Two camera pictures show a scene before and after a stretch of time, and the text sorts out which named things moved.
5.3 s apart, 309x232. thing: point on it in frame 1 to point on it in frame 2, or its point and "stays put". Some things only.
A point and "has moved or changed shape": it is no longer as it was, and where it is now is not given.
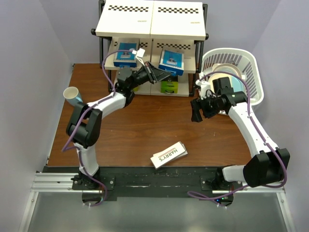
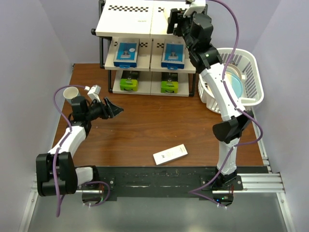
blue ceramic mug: [72, 94] stays put
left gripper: [153, 74] to [109, 110]
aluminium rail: [52, 182] stays put
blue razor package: [172, 60] has moved or changed shape
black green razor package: [169, 85] stays put
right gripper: [196, 104] to [176, 16]
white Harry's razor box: [175, 152] to [167, 13]
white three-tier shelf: [152, 40] stays put
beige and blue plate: [236, 82] stays put
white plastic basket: [245, 62] stays put
